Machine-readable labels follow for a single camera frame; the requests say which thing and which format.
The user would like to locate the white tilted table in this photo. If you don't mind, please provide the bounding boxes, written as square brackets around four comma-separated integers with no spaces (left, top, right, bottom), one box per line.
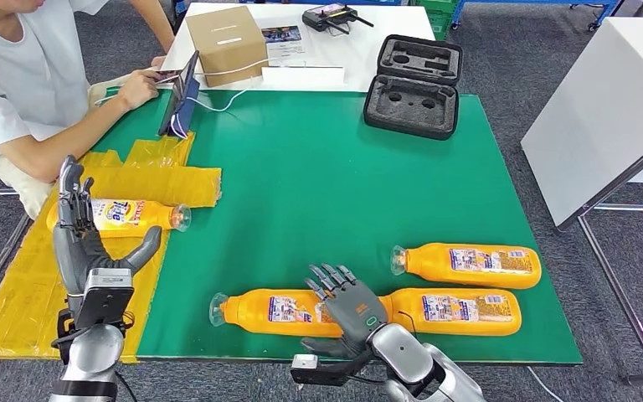
[521,16,643,229]

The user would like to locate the black remote controller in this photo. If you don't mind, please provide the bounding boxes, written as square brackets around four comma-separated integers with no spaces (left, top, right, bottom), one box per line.
[301,3,375,36]

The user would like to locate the person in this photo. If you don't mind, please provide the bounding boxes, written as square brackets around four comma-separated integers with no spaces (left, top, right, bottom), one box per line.
[0,0,177,220]

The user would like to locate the yellow taped cardboard sheet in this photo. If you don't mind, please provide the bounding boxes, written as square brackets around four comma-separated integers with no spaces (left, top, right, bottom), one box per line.
[0,132,223,364]

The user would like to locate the white floor cable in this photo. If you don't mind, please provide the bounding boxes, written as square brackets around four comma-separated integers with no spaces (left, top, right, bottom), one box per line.
[525,364,565,402]

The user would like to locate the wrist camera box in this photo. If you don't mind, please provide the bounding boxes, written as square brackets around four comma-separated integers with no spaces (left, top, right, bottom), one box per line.
[290,353,356,388]
[73,268,136,331]

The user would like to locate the printed leaflet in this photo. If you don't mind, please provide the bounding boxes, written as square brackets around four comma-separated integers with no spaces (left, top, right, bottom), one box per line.
[260,25,307,57]

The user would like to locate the dark smartphone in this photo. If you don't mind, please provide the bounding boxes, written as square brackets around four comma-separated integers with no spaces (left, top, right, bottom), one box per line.
[148,70,183,86]

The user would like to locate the tablet in blue case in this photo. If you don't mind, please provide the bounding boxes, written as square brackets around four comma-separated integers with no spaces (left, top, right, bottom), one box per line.
[157,50,201,140]

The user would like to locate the white charging cable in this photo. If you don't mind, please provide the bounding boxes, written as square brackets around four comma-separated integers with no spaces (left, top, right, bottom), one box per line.
[187,55,271,114]

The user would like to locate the brown cardboard box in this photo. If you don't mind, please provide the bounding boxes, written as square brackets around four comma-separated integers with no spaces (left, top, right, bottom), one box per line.
[185,5,270,89]

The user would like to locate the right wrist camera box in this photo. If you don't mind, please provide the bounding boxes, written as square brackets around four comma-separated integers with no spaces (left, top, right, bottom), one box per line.
[290,353,356,388]

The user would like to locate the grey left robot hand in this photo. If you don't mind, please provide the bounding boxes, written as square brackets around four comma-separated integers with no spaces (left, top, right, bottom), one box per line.
[52,155,163,313]

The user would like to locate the white flat box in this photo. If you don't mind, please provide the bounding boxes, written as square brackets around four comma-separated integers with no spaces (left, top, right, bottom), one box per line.
[260,66,347,91]

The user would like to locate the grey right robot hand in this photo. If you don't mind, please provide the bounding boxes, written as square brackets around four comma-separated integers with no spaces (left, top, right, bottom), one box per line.
[301,263,389,359]

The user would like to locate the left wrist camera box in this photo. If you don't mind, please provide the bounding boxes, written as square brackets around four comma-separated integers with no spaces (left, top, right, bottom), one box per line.
[73,268,136,331]

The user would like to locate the black foam-lined case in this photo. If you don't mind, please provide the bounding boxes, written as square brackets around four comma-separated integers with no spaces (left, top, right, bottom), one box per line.
[363,34,464,142]

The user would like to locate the blue metal rack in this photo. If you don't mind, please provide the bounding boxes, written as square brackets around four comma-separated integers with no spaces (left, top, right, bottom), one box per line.
[451,0,621,32]

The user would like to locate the person's right hand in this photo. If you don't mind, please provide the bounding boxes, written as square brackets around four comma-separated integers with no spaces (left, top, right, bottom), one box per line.
[116,69,162,112]

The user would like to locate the orange detergent bottle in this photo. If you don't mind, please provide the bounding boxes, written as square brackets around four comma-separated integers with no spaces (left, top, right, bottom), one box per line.
[379,287,522,338]
[208,288,350,339]
[45,198,193,240]
[390,242,543,291]

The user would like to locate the green plastic crate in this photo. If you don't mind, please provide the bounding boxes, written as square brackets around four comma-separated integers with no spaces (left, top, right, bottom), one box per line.
[415,0,460,42]

